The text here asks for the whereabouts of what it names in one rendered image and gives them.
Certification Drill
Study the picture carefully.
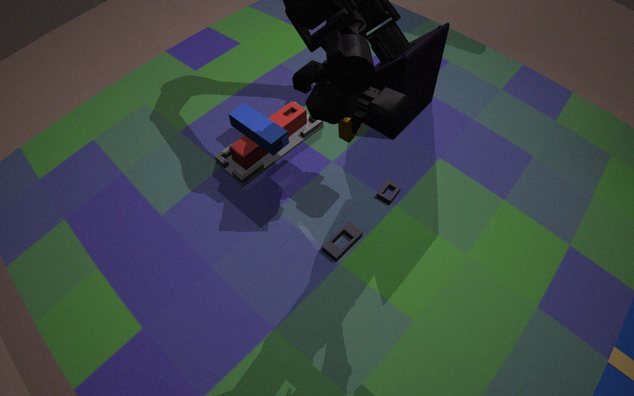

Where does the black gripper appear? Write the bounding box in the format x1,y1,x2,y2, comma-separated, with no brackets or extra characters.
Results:
292,59,409,134

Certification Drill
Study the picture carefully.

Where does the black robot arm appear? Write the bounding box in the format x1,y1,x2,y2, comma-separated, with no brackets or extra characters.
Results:
283,0,416,124

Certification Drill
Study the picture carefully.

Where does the blue bar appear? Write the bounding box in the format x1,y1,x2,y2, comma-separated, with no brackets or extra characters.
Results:
228,103,289,156

